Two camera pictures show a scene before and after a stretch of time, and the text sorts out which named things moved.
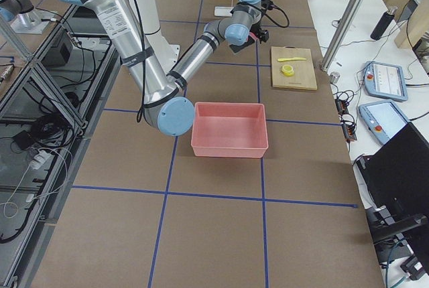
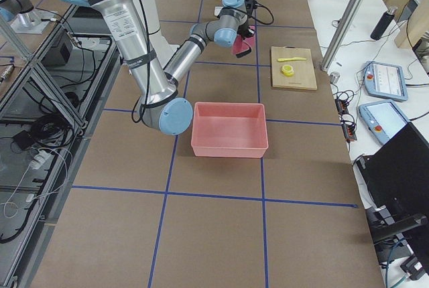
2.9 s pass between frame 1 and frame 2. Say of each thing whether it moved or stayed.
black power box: stayed
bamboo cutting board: stayed
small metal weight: stayed
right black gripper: moved
